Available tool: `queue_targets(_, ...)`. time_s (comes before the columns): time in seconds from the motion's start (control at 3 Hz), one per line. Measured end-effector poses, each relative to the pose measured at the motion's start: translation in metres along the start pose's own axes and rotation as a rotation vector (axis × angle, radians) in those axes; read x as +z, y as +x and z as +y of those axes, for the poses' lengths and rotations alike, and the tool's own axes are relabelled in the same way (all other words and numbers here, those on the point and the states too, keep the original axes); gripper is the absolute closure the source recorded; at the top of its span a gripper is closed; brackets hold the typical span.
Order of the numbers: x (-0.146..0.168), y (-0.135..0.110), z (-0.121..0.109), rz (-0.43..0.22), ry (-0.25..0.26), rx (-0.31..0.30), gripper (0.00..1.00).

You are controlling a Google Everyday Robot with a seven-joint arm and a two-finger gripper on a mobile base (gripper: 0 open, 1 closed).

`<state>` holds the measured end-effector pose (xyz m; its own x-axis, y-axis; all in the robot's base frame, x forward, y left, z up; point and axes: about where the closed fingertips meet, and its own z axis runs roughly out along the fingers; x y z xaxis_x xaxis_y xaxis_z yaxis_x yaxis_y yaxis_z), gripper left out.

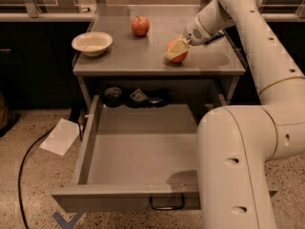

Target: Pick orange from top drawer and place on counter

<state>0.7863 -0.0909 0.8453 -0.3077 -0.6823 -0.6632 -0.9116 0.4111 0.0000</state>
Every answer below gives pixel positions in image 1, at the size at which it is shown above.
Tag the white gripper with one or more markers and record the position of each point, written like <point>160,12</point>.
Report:
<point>194,33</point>

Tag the orange fruit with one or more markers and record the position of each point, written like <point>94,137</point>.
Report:
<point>178,55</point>

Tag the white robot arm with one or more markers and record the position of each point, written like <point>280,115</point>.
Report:
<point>235,142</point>

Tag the grey cabinet counter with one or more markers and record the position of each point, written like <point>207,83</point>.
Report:
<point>131,57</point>

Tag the grey open drawer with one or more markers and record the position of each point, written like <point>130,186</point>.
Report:
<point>129,155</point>

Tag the dark blue snack packet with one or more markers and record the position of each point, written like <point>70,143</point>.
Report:
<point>216,36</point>

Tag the red apple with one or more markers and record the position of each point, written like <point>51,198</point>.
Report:
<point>140,26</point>

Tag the black device with label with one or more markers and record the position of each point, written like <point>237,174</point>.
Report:
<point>114,97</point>

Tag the white ceramic bowl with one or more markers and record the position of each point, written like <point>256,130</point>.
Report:
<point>92,43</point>

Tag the white paper sheet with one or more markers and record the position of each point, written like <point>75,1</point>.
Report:
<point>62,136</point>

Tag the black drawer handle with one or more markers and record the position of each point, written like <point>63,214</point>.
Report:
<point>167,204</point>

